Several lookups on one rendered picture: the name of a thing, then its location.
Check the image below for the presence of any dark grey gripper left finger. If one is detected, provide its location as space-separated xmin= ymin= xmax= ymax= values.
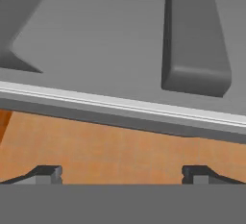
xmin=0 ymin=164 xmax=63 ymax=186

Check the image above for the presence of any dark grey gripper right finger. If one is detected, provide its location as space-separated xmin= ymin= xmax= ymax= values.
xmin=181 ymin=164 xmax=246 ymax=186

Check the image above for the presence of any dark grey straight fridge handle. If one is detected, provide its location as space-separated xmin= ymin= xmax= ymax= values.
xmin=160 ymin=0 xmax=233 ymax=99

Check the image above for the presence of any dark grey bent fridge handle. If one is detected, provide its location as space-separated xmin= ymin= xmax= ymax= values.
xmin=0 ymin=0 xmax=89 ymax=74

